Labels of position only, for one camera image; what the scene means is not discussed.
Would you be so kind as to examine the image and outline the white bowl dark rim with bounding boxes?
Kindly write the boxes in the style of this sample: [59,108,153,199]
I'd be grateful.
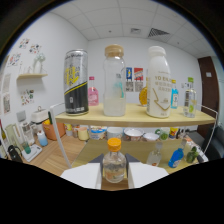
[123,128,144,141]

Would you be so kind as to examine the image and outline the yellow orange juice can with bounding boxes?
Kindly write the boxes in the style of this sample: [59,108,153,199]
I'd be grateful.
[138,85,148,107]

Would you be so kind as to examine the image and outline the black handbag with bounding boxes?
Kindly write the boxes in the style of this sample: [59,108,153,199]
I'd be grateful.
[7,144,24,164]

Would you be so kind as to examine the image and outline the large white bottle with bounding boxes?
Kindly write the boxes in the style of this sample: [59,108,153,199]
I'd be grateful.
[145,45,172,119]

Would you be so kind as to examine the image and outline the teal cup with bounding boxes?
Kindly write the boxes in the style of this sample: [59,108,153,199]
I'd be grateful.
[21,141,32,155]

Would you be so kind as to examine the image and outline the plain white bowl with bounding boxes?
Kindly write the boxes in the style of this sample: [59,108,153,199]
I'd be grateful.
[106,126,124,140]

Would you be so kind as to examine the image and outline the black chair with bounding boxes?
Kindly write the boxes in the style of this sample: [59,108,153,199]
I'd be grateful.
[196,124,224,161]

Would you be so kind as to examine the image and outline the clear bottle orange cap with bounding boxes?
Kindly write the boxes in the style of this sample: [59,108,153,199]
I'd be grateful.
[102,137,128,184]

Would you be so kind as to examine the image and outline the ceiling air vent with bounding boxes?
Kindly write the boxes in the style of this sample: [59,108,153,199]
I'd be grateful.
[147,27,170,38]

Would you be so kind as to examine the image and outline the clear bottle green cap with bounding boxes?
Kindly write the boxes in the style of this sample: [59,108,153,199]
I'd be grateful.
[182,77,198,119]

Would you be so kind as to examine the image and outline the blue wall poster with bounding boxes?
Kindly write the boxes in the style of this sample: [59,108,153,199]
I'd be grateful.
[125,67,133,81]

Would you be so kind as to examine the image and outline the white flower ornament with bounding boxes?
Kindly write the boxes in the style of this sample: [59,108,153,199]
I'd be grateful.
[32,52,47,75]

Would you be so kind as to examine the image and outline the white scale tray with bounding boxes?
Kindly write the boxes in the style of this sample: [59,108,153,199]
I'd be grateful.
[21,143,43,163]

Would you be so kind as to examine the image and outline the brown door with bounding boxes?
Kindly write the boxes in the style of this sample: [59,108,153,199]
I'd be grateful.
[197,55,214,138]

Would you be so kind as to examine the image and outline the blue patterned bowl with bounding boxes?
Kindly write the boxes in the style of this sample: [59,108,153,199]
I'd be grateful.
[89,125,108,140]

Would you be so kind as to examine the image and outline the clear bottle tan lid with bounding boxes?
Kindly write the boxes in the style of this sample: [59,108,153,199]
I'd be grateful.
[102,44,127,117]

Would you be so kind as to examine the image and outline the black and yellow tall can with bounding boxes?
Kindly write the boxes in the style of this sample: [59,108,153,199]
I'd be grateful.
[63,49,90,116]

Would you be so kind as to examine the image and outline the wooden wall shelf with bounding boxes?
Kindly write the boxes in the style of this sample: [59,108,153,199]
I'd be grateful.
[16,73,48,80]

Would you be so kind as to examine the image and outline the small blue bottle yellow cap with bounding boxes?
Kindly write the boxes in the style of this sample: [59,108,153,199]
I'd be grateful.
[170,79,180,110]

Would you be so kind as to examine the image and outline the two-tier wooden shelf rack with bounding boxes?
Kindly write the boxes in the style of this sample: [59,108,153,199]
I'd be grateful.
[49,102,219,174]

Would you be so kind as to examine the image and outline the blue liquid bottle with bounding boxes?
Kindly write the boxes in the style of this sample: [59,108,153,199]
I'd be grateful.
[167,138,188,169]

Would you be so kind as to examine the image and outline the red wall poster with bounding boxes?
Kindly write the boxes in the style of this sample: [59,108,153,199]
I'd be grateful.
[133,67,144,82]

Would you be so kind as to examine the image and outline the small pink bottle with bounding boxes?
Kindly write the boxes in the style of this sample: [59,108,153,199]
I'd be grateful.
[87,76,100,107]

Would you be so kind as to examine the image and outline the light blue white canister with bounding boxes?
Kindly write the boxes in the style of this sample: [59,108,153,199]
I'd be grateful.
[36,130,49,147]

